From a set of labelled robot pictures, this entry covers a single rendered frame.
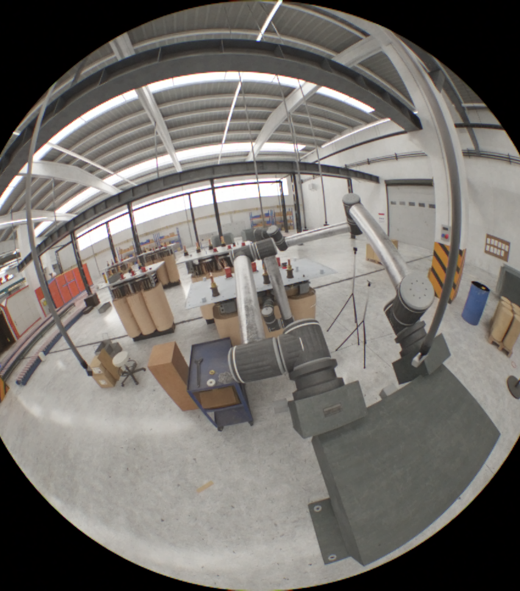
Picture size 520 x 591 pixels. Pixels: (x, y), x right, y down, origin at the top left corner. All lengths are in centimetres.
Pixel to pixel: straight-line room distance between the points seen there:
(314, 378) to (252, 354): 30
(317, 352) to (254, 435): 157
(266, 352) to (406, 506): 92
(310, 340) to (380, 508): 79
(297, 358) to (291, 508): 163
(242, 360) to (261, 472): 149
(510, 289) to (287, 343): 828
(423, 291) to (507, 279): 774
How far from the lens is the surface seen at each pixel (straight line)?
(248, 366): 81
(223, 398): 153
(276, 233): 156
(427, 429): 95
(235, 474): 210
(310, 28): 950
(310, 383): 76
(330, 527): 210
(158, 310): 380
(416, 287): 93
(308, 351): 78
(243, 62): 349
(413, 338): 115
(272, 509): 204
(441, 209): 555
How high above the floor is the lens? 203
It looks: 25 degrees down
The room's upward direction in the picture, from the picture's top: 9 degrees counter-clockwise
